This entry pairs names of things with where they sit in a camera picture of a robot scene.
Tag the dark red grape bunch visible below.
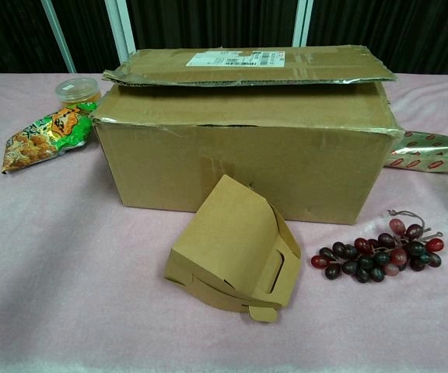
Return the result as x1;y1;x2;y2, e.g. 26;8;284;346
310;208;446;284

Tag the clear plastic jar with lid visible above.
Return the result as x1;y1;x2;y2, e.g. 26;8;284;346
54;77;103;114

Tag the pink tablecloth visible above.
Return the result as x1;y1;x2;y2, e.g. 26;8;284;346
0;71;448;373

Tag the slanted white frame post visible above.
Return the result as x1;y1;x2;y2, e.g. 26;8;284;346
40;0;78;74

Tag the wide white frame post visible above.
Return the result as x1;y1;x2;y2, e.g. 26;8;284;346
104;0;138;73

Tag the green red foil package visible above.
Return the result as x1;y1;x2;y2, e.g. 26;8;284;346
382;131;448;174

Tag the green snack bag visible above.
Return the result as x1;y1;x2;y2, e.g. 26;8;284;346
1;105;100;175

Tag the large brown cardboard box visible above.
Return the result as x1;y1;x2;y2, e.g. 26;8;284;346
93;43;406;226

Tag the small kraft paper box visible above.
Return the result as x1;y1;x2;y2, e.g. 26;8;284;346
164;174;302;322

